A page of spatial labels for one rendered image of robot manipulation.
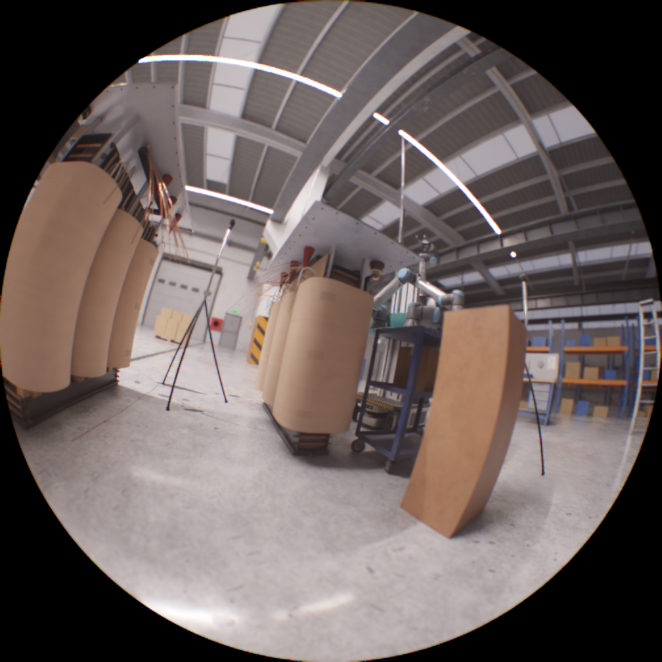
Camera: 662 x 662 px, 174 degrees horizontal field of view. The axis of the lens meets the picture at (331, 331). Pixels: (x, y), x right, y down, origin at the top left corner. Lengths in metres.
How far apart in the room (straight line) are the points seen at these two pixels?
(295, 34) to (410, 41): 6.47
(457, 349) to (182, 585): 1.17
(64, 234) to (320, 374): 1.42
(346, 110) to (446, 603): 5.11
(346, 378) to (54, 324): 1.50
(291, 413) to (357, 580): 0.89
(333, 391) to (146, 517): 1.07
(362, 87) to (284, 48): 6.42
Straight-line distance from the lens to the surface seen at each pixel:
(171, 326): 7.58
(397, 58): 4.17
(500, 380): 0.82
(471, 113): 10.60
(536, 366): 5.65
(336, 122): 4.71
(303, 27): 10.03
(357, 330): 1.28
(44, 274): 1.12
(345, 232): 1.31
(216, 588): 0.71
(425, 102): 6.59
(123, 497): 0.94
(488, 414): 0.84
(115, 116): 1.60
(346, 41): 9.61
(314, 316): 1.19
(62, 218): 1.15
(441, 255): 9.08
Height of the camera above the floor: 0.63
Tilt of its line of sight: 7 degrees up
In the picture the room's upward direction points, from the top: 11 degrees clockwise
